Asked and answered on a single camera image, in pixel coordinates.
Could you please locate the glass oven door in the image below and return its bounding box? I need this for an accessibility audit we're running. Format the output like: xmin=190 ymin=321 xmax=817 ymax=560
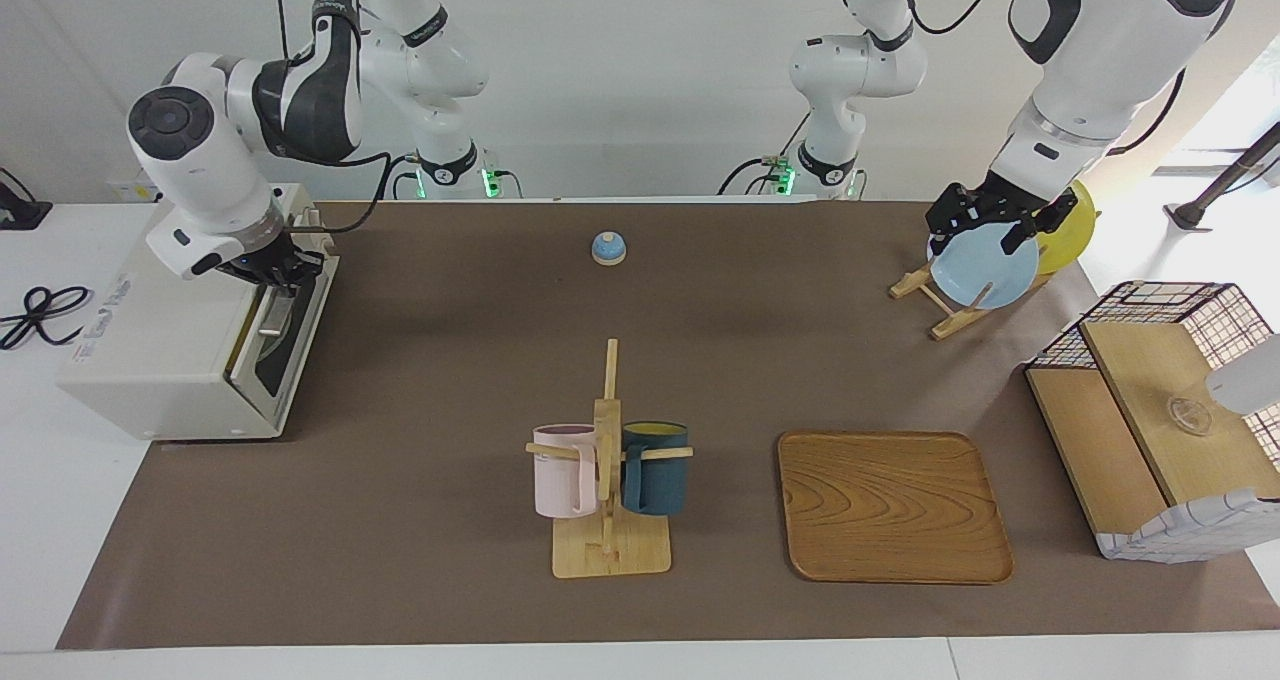
xmin=228 ymin=250 xmax=341 ymax=432

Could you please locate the cream toaster oven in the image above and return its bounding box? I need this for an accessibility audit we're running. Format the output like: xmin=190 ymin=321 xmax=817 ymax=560
xmin=57 ymin=182 xmax=337 ymax=441

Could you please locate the light blue plate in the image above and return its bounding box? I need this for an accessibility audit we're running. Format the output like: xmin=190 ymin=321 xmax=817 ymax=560
xmin=930 ymin=222 xmax=1041 ymax=311

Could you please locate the yellow plate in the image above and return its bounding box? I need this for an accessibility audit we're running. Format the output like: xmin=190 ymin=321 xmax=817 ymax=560
xmin=1034 ymin=178 xmax=1099 ymax=276

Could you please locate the wooden plate rack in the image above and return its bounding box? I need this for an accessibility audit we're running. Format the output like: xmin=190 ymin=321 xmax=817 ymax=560
xmin=890 ymin=265 xmax=1056 ymax=341

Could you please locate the black stand leg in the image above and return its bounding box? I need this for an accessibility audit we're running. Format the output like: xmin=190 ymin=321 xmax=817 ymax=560
xmin=1165 ymin=120 xmax=1280 ymax=233

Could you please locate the small clear glass item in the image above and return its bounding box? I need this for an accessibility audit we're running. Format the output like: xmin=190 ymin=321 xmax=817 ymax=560
xmin=1165 ymin=395 xmax=1215 ymax=437

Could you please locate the brown table mat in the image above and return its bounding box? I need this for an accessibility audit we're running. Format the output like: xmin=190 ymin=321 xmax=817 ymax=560
xmin=55 ymin=198 xmax=1280 ymax=651

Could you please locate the black clamp object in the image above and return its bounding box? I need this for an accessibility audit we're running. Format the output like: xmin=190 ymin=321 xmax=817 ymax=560
xmin=0 ymin=167 xmax=54 ymax=232

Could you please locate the white rounded device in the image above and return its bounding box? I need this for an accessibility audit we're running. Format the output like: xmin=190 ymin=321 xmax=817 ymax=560
xmin=1205 ymin=334 xmax=1280 ymax=417

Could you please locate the wooden serving tray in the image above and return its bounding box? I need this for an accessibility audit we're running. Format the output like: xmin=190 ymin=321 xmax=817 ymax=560
xmin=777 ymin=430 xmax=1015 ymax=586

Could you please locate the pink mug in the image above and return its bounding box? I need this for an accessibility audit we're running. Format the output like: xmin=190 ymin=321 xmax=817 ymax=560
xmin=532 ymin=423 xmax=600 ymax=519

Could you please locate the white checked cloth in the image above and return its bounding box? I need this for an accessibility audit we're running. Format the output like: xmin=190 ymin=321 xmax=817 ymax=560
xmin=1095 ymin=487 xmax=1280 ymax=564

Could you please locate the dark blue mug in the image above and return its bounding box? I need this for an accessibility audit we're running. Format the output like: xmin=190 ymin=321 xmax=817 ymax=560
xmin=620 ymin=420 xmax=691 ymax=517

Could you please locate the wooden mug rack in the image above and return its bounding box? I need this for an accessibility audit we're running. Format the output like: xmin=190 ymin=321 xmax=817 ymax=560
xmin=525 ymin=338 xmax=695 ymax=579

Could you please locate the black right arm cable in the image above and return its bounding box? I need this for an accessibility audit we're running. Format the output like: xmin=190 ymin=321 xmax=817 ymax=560
xmin=295 ymin=150 xmax=416 ymax=236

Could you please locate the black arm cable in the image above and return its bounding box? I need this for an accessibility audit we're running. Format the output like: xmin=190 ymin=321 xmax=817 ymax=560
xmin=295 ymin=150 xmax=416 ymax=236
xmin=843 ymin=0 xmax=1241 ymax=156

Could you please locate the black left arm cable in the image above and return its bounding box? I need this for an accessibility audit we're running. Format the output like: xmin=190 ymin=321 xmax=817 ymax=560
xmin=843 ymin=0 xmax=1241 ymax=156

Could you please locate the wooden shelf with wire basket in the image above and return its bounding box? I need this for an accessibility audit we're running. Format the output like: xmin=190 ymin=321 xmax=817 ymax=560
xmin=1025 ymin=280 xmax=1280 ymax=564

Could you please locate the black base cable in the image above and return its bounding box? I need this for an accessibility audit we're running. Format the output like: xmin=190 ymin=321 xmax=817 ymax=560
xmin=378 ymin=153 xmax=523 ymax=201
xmin=718 ymin=110 xmax=813 ymax=197

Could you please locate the black looped cable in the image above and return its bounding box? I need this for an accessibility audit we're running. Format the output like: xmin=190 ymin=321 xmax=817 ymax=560
xmin=0 ymin=285 xmax=94 ymax=351

